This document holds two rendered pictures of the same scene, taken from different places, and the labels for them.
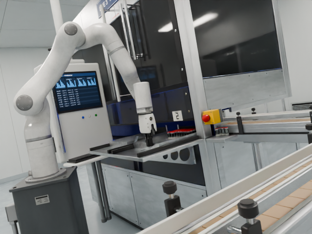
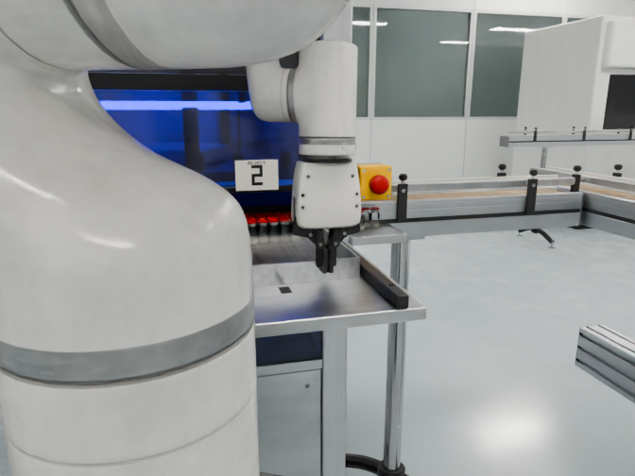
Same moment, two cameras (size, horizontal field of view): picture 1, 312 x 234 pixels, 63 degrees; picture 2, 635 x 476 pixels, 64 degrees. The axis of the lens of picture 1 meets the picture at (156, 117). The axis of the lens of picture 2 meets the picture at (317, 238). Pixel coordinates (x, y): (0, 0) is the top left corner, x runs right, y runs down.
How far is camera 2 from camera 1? 133 cm
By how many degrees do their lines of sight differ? 69
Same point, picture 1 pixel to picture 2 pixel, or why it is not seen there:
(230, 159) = not seen: hidden behind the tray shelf
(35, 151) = (245, 432)
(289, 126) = (492, 203)
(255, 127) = (432, 207)
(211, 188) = (343, 358)
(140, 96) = (352, 96)
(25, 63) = not seen: outside the picture
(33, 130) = (240, 227)
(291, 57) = not seen: hidden behind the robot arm
